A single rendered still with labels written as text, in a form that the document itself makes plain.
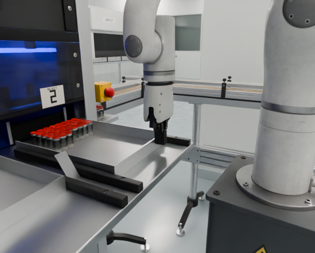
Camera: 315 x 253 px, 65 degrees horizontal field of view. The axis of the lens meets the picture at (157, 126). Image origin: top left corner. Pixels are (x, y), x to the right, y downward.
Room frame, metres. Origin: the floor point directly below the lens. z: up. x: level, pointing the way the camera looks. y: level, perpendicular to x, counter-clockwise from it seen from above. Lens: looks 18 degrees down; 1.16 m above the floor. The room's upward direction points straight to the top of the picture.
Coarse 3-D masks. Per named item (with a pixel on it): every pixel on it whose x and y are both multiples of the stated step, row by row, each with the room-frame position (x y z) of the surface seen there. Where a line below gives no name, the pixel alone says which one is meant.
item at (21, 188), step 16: (0, 160) 0.54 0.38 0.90; (0, 176) 0.51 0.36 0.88; (16, 176) 0.51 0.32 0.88; (32, 176) 0.49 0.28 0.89; (48, 176) 0.47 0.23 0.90; (64, 176) 0.45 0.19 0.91; (0, 192) 0.44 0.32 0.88; (16, 192) 0.44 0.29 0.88; (32, 192) 0.39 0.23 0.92; (48, 192) 0.41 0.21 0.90; (0, 208) 0.39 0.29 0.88; (16, 208) 0.36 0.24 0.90; (32, 208) 0.38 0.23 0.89; (0, 224) 0.33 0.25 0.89
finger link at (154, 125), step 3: (150, 108) 0.63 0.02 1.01; (150, 111) 0.63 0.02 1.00; (150, 114) 0.62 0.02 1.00; (153, 114) 0.62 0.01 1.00; (150, 117) 0.62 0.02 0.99; (153, 117) 0.62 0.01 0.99; (150, 120) 0.62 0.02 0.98; (153, 120) 0.62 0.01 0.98; (150, 123) 0.62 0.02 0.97; (153, 123) 0.62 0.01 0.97; (156, 123) 0.63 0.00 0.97; (150, 126) 0.62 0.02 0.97; (153, 126) 0.62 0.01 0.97
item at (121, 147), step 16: (96, 128) 0.84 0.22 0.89; (112, 128) 0.81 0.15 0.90; (128, 128) 0.78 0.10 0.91; (16, 144) 0.65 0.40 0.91; (80, 144) 0.70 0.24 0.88; (96, 144) 0.70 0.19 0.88; (112, 144) 0.70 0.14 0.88; (128, 144) 0.70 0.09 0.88; (144, 144) 0.70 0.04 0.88; (80, 160) 0.54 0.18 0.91; (96, 160) 0.59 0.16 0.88; (112, 160) 0.59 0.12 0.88; (128, 160) 0.54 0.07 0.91
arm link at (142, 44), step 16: (128, 0) 0.59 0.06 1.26; (144, 0) 0.57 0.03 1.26; (160, 0) 0.58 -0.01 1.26; (128, 16) 0.57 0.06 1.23; (144, 16) 0.56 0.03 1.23; (128, 32) 0.57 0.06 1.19; (144, 32) 0.56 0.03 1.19; (128, 48) 0.57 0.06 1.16; (144, 48) 0.56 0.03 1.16; (160, 48) 0.60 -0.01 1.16
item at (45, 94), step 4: (40, 88) 0.72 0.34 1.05; (44, 88) 0.73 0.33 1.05; (48, 88) 0.74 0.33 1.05; (52, 88) 0.76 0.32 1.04; (56, 88) 0.77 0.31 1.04; (60, 88) 0.78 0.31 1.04; (40, 92) 0.72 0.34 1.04; (44, 92) 0.73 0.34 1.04; (48, 92) 0.74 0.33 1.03; (52, 92) 0.75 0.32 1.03; (56, 92) 0.77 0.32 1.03; (60, 92) 0.78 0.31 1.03; (44, 96) 0.73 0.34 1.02; (48, 96) 0.74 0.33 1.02; (56, 96) 0.77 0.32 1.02; (60, 96) 0.78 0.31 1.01; (44, 100) 0.73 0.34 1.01; (48, 100) 0.74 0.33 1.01; (60, 100) 0.78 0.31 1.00; (64, 100) 0.79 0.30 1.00; (44, 104) 0.72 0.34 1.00; (48, 104) 0.74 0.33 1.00; (52, 104) 0.75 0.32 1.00; (56, 104) 0.76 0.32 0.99
